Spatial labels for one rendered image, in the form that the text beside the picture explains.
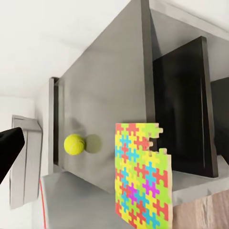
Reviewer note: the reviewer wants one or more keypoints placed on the desk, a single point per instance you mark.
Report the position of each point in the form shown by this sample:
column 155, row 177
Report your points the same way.
column 152, row 64

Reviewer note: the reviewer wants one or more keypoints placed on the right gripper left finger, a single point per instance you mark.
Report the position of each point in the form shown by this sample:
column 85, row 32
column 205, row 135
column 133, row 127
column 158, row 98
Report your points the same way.
column 11, row 143

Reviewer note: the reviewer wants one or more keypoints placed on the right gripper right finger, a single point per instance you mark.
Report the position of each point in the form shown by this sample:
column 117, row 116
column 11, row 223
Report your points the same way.
column 221, row 142

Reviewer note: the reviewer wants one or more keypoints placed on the swivel chair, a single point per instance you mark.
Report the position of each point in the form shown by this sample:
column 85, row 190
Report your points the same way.
column 70, row 202

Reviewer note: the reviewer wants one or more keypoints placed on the jigsaw puzzle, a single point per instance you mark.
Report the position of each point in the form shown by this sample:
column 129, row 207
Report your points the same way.
column 143, row 185

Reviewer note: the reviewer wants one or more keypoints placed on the tennis ball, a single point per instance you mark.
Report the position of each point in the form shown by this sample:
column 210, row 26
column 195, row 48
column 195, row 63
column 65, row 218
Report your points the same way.
column 74, row 144

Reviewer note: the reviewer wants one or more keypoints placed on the toy box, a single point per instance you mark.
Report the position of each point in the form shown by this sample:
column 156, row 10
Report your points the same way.
column 25, row 171

